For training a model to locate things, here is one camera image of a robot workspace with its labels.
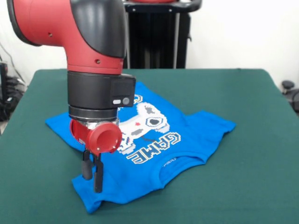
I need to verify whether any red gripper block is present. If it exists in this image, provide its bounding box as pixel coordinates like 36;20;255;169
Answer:
69;119;123;194

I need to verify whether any blue printed shirt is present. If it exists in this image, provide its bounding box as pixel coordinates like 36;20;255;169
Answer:
44;81;236;215

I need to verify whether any black upright stand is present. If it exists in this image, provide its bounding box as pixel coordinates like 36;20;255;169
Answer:
0;62;9;105

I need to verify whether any dark green table cloth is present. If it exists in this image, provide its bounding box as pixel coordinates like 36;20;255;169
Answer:
0;68;299;224

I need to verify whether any grey chair base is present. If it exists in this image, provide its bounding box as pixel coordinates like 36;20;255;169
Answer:
281;80;299;115

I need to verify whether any black cable bundle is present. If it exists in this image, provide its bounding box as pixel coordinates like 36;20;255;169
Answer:
0;77;27;122

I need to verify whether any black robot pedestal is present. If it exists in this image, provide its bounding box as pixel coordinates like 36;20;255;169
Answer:
122;0;203;70

